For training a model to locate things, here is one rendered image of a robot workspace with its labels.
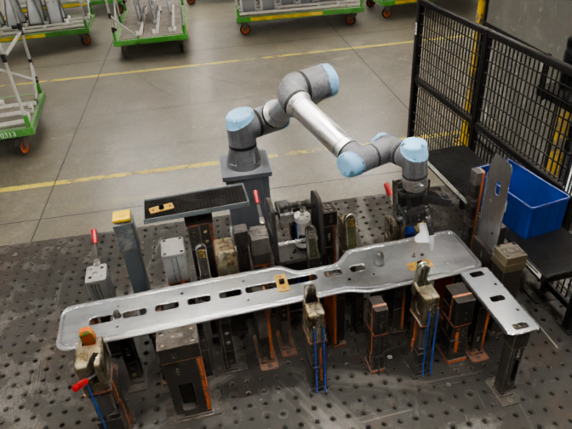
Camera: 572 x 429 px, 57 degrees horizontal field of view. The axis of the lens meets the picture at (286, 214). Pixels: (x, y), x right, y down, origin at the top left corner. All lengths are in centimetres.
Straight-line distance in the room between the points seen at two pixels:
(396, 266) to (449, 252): 20
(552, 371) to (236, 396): 105
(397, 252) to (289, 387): 59
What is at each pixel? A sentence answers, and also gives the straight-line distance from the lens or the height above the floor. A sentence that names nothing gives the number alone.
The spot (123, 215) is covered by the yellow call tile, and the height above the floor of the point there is 116.
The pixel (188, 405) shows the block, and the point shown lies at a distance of 181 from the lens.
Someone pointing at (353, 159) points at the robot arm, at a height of 144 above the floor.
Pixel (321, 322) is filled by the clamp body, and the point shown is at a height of 101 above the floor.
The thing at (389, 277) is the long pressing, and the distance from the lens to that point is 178.
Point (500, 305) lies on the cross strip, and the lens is 175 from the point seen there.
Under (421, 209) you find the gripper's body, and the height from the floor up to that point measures 125.
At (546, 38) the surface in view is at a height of 115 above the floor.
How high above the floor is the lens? 216
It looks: 34 degrees down
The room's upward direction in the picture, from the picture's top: 4 degrees counter-clockwise
